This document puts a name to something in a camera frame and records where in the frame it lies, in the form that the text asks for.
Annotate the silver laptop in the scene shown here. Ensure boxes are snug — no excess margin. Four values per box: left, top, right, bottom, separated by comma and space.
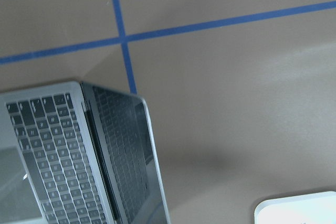
1, 81, 170, 223

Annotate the white desk lamp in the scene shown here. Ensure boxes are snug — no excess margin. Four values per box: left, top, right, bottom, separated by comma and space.
254, 191, 335, 223

